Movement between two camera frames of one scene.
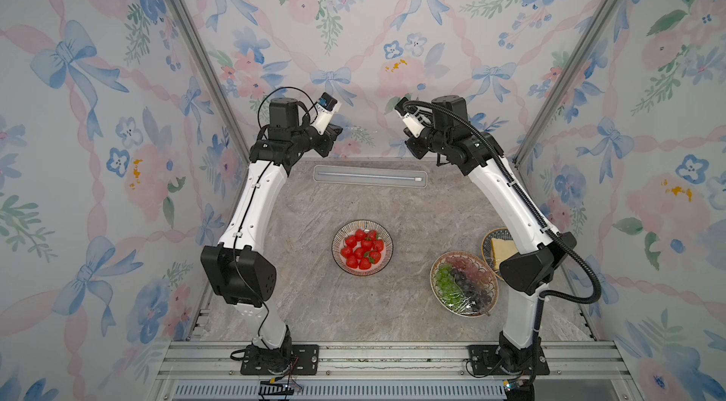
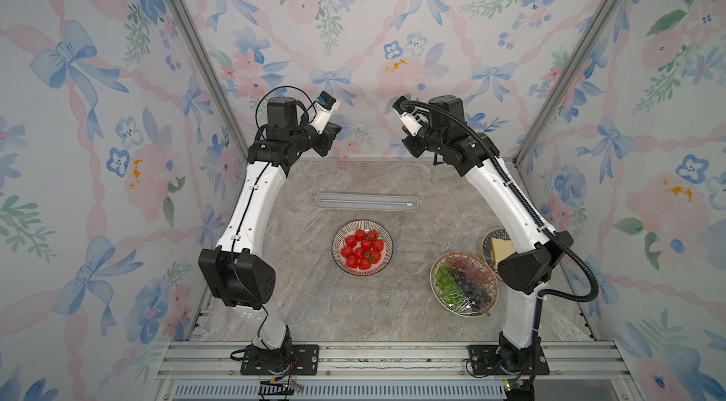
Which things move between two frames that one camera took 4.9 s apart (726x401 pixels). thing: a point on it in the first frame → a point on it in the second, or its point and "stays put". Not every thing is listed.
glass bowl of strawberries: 362,248 stays put
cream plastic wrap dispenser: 370,176 → 363,201
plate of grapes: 464,285 stays put
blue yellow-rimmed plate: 487,247 stays put
